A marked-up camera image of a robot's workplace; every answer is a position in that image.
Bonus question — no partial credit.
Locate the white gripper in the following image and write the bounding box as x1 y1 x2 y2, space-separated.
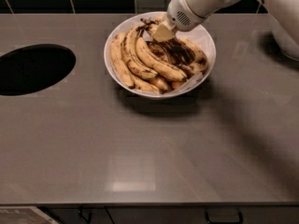
151 0 206 42

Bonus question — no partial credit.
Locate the dark spotted banana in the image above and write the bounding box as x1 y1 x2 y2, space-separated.
139 15 197 67

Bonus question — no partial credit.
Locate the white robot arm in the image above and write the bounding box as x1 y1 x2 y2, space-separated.
151 0 299 42

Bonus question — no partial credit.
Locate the small inner banana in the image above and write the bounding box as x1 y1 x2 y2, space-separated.
147 41 169 62

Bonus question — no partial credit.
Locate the white bowl with bananas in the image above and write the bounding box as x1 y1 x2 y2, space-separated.
103 11 216 100

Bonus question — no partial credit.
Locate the middle long yellow banana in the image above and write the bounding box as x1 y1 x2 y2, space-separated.
135 37 187 81

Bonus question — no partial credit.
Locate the right spotted yellow banana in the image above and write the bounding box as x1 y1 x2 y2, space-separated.
180 38 208 74

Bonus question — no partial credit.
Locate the leftmost yellow banana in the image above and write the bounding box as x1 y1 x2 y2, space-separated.
110 33 135 89

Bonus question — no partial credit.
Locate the bottom small yellow banana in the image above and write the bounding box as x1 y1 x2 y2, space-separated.
132 75 172 94

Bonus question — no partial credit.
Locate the white bowl at right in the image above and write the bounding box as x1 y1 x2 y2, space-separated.
268 15 299 61

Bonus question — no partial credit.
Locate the dark oval counter hole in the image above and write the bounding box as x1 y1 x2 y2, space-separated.
0 44 76 96

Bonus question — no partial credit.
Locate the black drawer handle right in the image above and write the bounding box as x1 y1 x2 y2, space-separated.
205 211 244 224

